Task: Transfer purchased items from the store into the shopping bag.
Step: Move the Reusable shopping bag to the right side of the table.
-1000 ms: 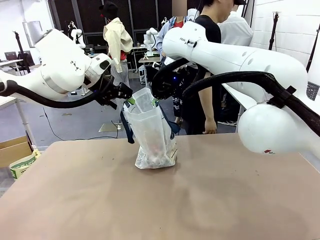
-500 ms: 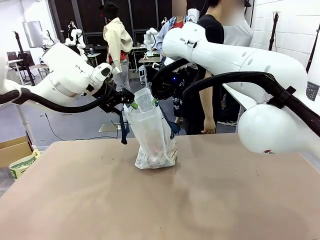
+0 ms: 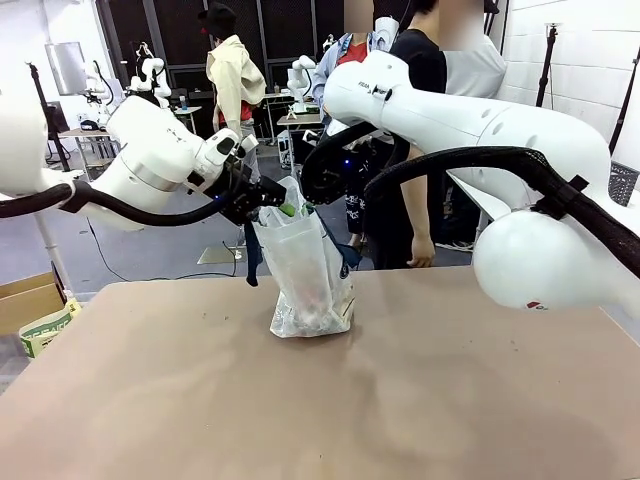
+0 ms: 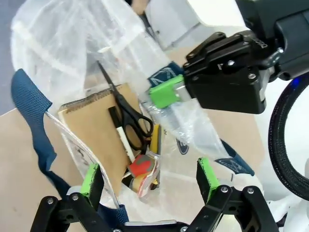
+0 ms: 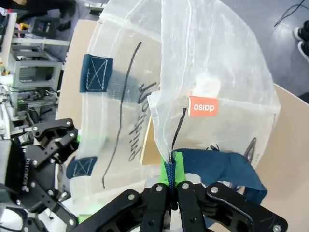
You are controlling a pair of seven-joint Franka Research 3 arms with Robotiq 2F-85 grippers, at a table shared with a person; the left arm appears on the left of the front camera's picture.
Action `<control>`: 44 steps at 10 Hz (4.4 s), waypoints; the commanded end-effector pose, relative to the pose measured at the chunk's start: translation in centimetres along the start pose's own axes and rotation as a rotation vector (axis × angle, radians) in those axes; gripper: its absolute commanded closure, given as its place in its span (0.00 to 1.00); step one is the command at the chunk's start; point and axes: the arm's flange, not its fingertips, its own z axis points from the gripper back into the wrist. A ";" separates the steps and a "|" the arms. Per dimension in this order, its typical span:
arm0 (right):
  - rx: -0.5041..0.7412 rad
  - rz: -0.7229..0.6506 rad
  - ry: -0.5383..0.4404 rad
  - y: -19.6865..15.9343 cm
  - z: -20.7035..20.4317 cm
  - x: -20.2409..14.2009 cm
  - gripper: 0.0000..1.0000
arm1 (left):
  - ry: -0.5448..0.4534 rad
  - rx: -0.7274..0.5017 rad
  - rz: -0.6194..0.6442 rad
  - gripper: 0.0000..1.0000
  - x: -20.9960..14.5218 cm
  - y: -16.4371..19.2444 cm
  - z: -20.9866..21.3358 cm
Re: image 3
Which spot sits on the white side table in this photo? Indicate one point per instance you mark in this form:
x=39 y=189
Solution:
x=480 y=192

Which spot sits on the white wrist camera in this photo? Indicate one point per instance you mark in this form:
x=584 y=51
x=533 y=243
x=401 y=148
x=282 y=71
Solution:
x=314 y=138
x=249 y=146

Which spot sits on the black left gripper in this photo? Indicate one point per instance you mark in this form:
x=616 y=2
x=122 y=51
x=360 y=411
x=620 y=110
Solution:
x=240 y=197

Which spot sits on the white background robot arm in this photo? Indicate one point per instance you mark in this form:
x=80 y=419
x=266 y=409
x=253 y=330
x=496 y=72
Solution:
x=152 y=75
x=300 y=75

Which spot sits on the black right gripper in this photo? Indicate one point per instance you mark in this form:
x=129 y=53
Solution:
x=332 y=182

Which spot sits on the black slanted pole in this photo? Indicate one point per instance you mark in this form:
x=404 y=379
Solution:
x=625 y=105

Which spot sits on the grey plastic basket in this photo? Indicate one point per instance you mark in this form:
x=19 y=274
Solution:
x=625 y=182

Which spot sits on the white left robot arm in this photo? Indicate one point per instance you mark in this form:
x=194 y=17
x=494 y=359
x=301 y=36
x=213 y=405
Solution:
x=145 y=160

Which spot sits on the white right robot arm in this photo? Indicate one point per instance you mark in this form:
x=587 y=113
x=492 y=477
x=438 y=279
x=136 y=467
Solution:
x=450 y=115

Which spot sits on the small wooden top table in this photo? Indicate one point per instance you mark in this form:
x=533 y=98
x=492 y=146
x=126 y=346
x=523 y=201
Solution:
x=300 y=120

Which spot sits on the person in black t-shirt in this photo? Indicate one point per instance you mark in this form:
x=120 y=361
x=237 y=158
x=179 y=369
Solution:
x=425 y=55

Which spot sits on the person's right forearm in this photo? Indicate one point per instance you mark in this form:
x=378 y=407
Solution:
x=420 y=215

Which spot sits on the brown cardboard box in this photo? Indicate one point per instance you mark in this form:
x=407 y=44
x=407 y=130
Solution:
x=25 y=300

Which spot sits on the grey mannequin floor plate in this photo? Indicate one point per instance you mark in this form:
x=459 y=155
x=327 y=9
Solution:
x=220 y=255

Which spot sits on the grey wall panel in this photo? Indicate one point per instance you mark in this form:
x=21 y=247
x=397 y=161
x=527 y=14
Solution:
x=65 y=67

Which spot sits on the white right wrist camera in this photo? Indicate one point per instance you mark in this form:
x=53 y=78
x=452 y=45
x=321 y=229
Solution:
x=314 y=138

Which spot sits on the person's right hand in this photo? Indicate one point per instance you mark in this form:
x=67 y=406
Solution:
x=422 y=252

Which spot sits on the mannequin with cream hoodie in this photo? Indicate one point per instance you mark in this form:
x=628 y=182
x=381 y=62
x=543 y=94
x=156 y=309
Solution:
x=235 y=85

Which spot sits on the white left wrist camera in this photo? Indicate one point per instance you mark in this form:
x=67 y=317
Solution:
x=249 y=146

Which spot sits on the green white paper bag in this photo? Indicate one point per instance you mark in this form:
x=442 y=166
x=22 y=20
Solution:
x=45 y=330

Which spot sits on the black tripod stand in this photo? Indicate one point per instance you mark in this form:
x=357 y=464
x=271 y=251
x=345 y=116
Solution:
x=547 y=65
x=50 y=120

